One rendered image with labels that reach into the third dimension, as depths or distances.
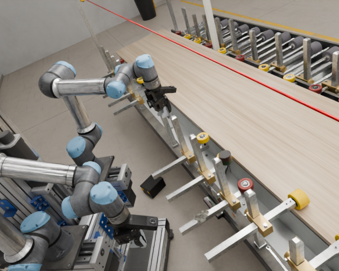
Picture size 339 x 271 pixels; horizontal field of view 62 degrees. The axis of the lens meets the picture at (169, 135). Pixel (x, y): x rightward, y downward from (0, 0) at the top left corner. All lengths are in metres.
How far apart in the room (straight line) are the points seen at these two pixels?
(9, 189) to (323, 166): 1.52
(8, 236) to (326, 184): 1.37
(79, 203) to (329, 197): 1.09
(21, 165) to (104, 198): 0.35
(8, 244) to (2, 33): 8.13
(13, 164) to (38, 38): 8.05
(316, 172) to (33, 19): 8.29
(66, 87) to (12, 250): 0.70
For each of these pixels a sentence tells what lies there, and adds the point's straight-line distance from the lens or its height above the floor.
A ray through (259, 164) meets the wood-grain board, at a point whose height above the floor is 0.90.
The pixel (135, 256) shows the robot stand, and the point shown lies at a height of 0.21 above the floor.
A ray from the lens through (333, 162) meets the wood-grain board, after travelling 1.64.
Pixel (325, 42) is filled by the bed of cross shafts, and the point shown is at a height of 0.83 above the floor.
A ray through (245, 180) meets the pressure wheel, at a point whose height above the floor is 0.90.
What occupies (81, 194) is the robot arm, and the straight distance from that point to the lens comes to 1.00.
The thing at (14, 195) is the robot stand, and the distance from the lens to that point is 1.55.
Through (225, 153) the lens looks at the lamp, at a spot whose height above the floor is 1.13.
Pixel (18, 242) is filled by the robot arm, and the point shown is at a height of 1.33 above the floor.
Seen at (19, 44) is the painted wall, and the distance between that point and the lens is 9.14.
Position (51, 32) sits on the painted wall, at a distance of 9.04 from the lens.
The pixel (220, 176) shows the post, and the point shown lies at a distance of 1.43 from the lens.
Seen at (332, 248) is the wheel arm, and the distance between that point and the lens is 1.29.
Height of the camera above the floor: 2.09
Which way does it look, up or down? 37 degrees down
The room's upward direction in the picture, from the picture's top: 22 degrees counter-clockwise
